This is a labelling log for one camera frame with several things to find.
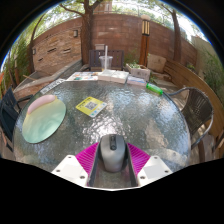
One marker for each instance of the clear plastic cup with straw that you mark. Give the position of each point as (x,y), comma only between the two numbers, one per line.
(106,63)

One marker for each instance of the green tube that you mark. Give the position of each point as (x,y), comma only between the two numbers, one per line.
(154,89)

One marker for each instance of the black wall lamp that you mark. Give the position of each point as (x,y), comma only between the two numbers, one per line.
(75,33)
(34,51)

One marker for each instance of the thick white book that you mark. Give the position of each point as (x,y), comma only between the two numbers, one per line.
(113,76)

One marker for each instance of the beige stone block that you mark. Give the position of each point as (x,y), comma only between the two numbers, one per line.
(156,63)

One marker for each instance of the yellow printed card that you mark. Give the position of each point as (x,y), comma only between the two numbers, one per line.
(91,106)

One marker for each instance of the curved wooden bench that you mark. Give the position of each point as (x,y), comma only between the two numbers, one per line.
(200,83)

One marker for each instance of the thin leaning tree trunk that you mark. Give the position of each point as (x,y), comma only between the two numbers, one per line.
(31,46)

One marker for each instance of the wooden garden lamp post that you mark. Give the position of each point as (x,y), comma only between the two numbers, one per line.
(144,46)

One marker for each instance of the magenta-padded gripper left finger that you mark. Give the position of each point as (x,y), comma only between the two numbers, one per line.
(68,168)

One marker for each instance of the grey wall utility box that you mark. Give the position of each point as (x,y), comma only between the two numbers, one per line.
(100,47)

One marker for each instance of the small pale booklet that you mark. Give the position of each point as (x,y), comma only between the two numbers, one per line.
(136,81)

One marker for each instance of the round green mouse pad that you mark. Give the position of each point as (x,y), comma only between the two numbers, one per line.
(43,121)

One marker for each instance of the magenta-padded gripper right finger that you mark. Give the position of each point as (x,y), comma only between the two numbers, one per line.
(155,168)

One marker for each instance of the grey computer mouse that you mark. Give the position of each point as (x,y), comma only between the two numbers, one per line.
(113,156)

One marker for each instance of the white planter box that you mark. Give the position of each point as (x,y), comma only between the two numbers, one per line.
(140,72)

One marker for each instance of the stone raised garden bed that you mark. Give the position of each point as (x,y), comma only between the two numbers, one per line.
(36,81)

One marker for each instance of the brown wicker chair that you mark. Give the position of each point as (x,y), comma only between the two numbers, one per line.
(196,108)

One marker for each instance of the thick forked tree trunk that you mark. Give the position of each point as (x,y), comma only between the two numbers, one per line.
(86,36)

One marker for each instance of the dark wooden chair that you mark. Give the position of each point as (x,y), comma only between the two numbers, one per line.
(118,58)

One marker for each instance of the slim dark tree trunk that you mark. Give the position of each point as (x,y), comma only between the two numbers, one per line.
(176,40)

